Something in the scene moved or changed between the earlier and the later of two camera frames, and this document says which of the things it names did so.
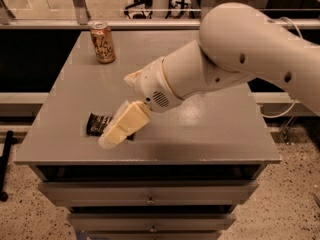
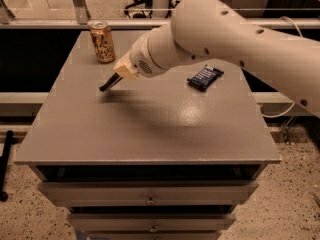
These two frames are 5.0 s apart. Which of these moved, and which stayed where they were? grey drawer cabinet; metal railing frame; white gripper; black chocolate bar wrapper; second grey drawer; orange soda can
Moved: black chocolate bar wrapper; white gripper
Stayed: orange soda can; grey drawer cabinet; metal railing frame; second grey drawer
